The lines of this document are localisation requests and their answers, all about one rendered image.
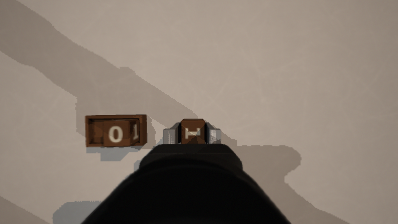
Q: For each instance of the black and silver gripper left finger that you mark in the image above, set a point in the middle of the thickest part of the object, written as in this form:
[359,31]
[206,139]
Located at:
[172,135]

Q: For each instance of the brown number cube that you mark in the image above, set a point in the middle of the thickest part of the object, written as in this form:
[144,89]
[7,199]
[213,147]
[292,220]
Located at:
[121,132]
[192,131]

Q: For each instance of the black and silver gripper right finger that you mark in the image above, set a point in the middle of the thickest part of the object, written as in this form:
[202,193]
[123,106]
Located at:
[212,135]

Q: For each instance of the brown wooden tray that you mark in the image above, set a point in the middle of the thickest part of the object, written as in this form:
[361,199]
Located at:
[94,128]

